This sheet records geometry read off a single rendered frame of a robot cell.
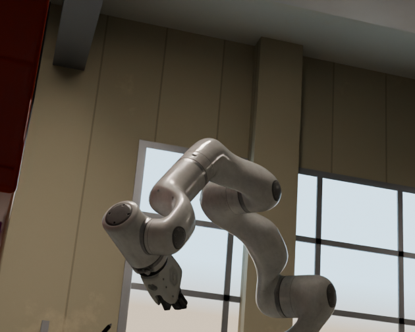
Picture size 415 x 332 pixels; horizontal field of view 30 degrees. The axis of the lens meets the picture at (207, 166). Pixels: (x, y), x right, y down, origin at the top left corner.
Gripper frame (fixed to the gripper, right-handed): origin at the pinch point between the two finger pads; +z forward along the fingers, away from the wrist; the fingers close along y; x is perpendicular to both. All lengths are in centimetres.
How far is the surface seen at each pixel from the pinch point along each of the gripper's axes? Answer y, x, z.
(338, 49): 331, 13, 181
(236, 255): 190, 83, 214
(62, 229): 175, 168, 151
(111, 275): 159, 145, 178
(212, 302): 160, 97, 217
